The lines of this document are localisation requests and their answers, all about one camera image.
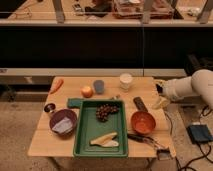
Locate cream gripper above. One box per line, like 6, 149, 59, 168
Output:
152, 79, 170, 110

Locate dark grape bunch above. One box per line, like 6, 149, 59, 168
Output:
96, 104, 119, 122

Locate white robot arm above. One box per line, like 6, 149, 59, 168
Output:
152, 69, 213, 110

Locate white paper cup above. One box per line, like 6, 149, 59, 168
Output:
119, 73, 133, 91

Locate blue-grey cup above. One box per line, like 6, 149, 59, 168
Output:
93, 80, 104, 94

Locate black remote control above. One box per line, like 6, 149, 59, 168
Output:
133, 97, 148, 112

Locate orange bowl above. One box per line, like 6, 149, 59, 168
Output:
131, 111, 156, 134

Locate wooden table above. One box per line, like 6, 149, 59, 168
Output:
28, 77, 176, 160

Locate black box on shelf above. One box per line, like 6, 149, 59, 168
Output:
184, 54, 213, 84

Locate blue power box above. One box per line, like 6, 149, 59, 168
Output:
186, 125, 213, 144

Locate orange apple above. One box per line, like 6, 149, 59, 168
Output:
81, 86, 93, 98

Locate green plastic tray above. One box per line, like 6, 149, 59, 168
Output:
73, 100, 128, 157

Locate green sponge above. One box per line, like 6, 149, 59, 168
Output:
67, 98, 83, 109

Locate white cloth in bowl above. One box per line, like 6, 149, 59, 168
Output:
52, 117, 73, 134

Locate purple bowl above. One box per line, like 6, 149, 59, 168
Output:
49, 109, 77, 135

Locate orange carrot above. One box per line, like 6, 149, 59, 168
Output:
49, 79, 64, 94

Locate small dark round tin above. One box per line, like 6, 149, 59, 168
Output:
44, 103, 56, 113

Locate black cable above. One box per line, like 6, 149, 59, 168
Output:
175, 105, 213, 171

